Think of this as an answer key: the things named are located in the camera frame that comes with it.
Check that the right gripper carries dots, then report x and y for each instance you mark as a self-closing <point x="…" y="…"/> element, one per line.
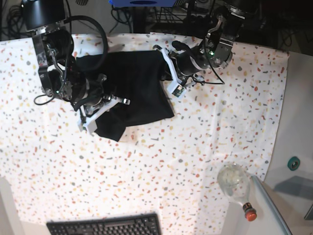
<point x="89" y="90"/>

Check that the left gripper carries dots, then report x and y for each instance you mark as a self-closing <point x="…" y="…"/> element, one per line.
<point x="186" y="65"/>

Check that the black t-shirt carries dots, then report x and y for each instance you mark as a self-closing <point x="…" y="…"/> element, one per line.
<point x="136" y="76"/>

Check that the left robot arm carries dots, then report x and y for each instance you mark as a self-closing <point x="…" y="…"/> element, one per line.
<point x="215" y="49"/>

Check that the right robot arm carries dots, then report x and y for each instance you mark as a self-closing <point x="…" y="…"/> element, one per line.
<point x="60" y="76"/>

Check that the blue box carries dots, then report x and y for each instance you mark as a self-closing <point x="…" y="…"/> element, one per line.
<point x="142" y="3"/>

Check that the terrazzo patterned tablecloth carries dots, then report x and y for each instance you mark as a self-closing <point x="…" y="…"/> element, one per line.
<point x="52" y="171"/>

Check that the black keyboard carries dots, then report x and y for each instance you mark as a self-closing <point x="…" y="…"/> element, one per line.
<point x="144" y="224"/>

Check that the clear glass bottle orange cap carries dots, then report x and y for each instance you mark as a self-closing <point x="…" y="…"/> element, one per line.
<point x="235" y="185"/>

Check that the green tape roll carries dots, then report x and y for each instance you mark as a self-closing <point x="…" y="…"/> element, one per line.
<point x="293" y="163"/>

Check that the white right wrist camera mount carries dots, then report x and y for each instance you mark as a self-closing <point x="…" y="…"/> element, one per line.
<point x="97" y="115"/>

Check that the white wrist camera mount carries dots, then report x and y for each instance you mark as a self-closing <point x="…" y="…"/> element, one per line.
<point x="179" y="86"/>
<point x="97" y="115"/>

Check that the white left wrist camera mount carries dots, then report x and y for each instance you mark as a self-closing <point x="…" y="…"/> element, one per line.
<point x="179" y="86"/>

